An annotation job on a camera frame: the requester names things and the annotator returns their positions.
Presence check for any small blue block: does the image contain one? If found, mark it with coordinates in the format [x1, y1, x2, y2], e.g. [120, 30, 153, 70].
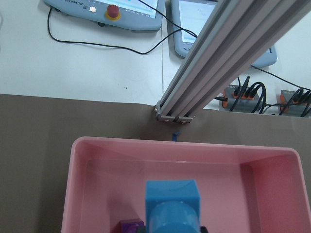
[145, 180, 201, 233]

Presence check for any purple block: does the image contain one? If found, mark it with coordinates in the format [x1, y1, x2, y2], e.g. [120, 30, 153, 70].
[119, 218, 145, 233]

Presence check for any pink plastic box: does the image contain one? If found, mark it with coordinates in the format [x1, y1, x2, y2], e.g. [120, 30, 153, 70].
[61, 137, 311, 233]

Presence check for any grey orange usb hub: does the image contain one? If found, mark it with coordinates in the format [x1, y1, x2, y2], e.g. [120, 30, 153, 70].
[218, 76, 267, 114]
[279, 88, 311, 117]

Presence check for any teach pendant with red button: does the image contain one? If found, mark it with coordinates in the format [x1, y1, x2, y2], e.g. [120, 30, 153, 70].
[44, 0, 165, 31]

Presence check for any aluminium frame post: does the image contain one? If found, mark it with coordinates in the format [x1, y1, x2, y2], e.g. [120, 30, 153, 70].
[155, 0, 311, 123]

